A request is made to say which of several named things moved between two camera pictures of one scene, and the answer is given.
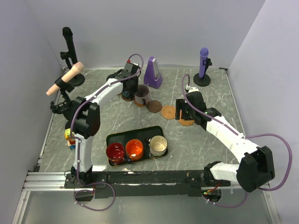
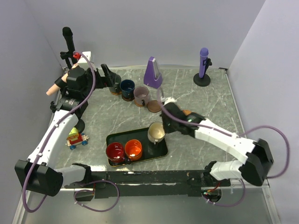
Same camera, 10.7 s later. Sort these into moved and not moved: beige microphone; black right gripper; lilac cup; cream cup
Moved: black right gripper; cream cup
Not moved: lilac cup; beige microphone
